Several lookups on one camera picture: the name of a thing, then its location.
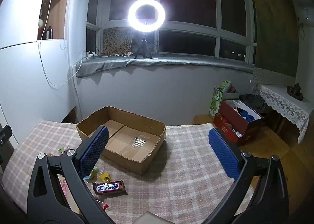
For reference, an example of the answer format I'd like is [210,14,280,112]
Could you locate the white power strip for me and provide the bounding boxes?
[87,52,98,59]

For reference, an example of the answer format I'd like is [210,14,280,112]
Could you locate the yellow candy packet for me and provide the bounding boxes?
[99,172,113,183]

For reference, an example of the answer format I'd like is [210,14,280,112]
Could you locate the lace covered side table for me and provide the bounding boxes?
[253,84,313,144]

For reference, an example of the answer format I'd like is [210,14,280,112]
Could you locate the white charging cable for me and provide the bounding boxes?
[36,0,85,88]

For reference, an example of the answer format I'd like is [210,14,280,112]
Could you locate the ring light on tripod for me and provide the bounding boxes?
[128,0,165,59]

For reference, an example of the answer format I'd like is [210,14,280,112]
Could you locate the open cardboard box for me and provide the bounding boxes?
[77,107,166,175]

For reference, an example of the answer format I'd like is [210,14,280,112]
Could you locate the red shoe box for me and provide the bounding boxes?
[213,100,264,146]

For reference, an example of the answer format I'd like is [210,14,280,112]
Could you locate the green jelly cup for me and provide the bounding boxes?
[84,167,99,180]

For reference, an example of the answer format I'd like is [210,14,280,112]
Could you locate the leopard print cushion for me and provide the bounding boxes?
[103,26,134,55]

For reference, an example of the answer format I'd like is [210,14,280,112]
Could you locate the large Snickers bar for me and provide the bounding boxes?
[93,180,127,195]

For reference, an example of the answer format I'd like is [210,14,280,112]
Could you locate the pink plaid tablecloth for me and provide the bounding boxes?
[2,121,233,223]

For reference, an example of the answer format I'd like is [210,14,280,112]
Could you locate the wooden wall shelf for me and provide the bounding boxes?
[38,0,68,40]

